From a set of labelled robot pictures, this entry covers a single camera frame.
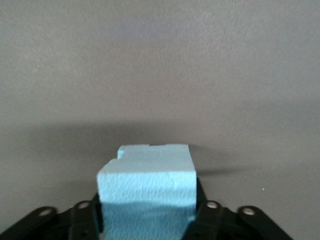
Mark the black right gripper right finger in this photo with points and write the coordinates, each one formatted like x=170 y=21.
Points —
x=225 y=222

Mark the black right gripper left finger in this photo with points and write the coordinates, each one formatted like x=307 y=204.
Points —
x=62 y=222

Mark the light blue foam block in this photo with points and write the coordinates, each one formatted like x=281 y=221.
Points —
x=147 y=190

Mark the dark grey table mat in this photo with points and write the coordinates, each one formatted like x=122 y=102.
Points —
x=160 y=75

